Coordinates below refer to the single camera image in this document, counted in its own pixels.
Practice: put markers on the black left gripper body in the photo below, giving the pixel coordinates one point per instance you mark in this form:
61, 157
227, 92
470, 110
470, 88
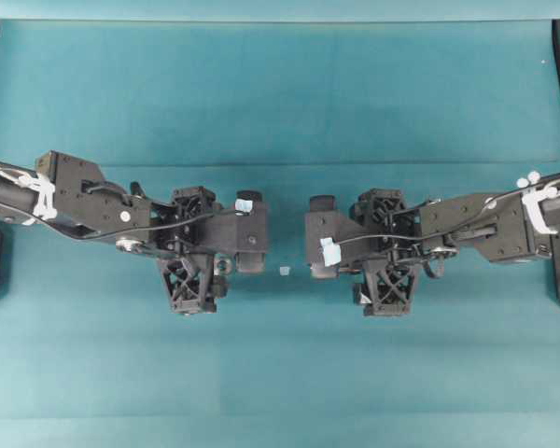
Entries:
187, 268

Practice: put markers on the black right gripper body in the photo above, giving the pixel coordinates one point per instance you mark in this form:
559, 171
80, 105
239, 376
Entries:
388, 253

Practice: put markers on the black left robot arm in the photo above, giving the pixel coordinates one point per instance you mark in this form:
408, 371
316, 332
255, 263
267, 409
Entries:
72, 197

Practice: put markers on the teal table mat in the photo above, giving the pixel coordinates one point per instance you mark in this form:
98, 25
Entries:
293, 99

